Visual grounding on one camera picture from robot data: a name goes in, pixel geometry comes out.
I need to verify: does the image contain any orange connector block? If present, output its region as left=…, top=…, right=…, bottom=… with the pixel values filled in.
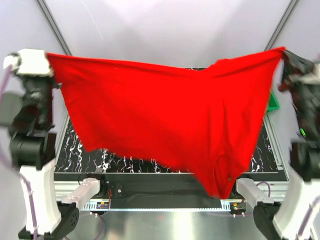
left=96, top=201, right=110, bottom=209
left=231, top=202, right=246, bottom=211

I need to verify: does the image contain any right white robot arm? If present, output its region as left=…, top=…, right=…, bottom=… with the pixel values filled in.
left=227, top=50, right=320, bottom=240

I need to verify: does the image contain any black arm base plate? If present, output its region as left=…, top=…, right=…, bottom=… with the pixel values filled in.
left=105, top=173, right=244, bottom=210

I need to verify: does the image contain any green plastic bin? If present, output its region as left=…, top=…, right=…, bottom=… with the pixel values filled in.
left=266, top=92, right=280, bottom=113

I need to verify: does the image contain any right orange connector block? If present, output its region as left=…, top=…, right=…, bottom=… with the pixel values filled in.
left=231, top=202, right=246, bottom=211

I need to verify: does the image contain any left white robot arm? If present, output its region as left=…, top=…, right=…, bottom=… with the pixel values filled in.
left=0, top=74, right=108, bottom=240

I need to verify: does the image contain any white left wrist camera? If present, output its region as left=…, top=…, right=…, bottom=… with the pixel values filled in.
left=3, top=48, right=54, bottom=77

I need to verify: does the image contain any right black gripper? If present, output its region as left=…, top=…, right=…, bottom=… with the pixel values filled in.
left=276, top=48, right=320, bottom=132

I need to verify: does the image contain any left orange connector block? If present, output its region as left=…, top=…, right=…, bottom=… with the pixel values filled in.
left=96, top=201, right=110, bottom=209

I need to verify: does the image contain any bright red t-shirt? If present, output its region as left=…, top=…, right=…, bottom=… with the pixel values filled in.
left=47, top=47, right=285, bottom=199

